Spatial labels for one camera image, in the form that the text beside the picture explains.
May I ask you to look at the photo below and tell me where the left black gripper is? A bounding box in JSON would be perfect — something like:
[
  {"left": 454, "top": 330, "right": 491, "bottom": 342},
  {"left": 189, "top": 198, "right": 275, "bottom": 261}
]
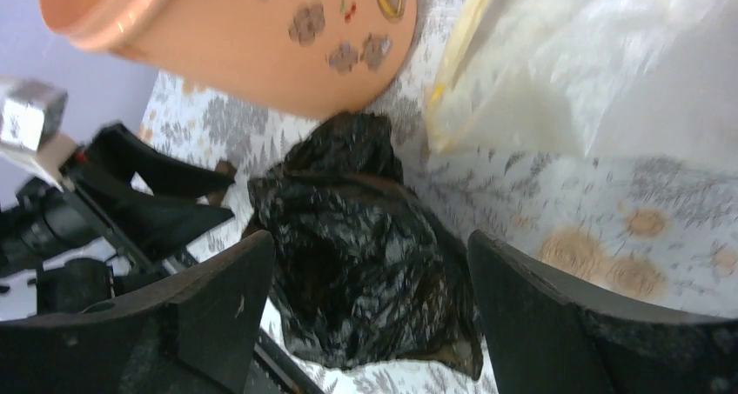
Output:
[{"left": 0, "top": 123, "right": 238, "bottom": 317}]

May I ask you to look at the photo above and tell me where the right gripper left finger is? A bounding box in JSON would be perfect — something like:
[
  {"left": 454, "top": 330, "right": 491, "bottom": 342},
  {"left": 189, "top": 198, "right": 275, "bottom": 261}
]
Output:
[{"left": 1, "top": 231, "right": 274, "bottom": 393}]

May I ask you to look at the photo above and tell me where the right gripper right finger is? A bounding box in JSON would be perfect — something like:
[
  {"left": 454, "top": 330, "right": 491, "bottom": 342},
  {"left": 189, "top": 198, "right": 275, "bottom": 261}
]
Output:
[{"left": 467, "top": 230, "right": 737, "bottom": 394}]

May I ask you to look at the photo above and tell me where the black trash bag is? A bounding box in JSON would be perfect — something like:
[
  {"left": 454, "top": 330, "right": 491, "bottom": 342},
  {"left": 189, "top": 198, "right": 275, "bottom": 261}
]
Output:
[{"left": 247, "top": 112, "right": 483, "bottom": 379}]

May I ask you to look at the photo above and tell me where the orange plastic trash bin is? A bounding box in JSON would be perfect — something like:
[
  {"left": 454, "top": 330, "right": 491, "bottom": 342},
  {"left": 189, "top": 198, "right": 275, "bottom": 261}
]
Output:
[{"left": 39, "top": 0, "right": 418, "bottom": 120}]

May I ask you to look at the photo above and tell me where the translucent white trash bag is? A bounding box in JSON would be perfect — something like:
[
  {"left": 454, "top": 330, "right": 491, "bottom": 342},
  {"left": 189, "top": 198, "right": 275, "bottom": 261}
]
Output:
[{"left": 425, "top": 0, "right": 737, "bottom": 171}]

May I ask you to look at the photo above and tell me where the dark brown wooden block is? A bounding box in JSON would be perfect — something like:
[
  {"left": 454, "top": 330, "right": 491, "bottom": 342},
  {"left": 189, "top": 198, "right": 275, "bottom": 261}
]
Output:
[{"left": 205, "top": 159, "right": 237, "bottom": 206}]

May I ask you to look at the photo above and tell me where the floral patterned table mat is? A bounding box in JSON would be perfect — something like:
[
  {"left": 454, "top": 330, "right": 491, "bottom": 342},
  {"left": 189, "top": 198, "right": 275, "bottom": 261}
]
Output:
[{"left": 138, "top": 0, "right": 738, "bottom": 394}]

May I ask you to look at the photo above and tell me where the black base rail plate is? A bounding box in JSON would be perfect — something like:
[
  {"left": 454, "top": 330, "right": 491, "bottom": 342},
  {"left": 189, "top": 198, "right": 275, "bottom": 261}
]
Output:
[{"left": 253, "top": 329, "right": 325, "bottom": 394}]

